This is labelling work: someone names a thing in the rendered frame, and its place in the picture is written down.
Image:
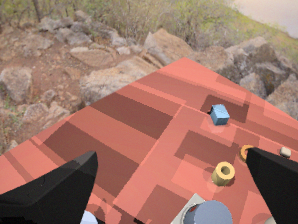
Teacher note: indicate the small light blue cube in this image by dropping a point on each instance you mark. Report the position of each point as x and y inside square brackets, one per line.
[219, 115]

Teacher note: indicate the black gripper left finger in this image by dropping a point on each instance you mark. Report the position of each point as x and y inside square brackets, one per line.
[58, 197]

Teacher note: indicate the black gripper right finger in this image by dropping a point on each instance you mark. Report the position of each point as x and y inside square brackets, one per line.
[276, 178]

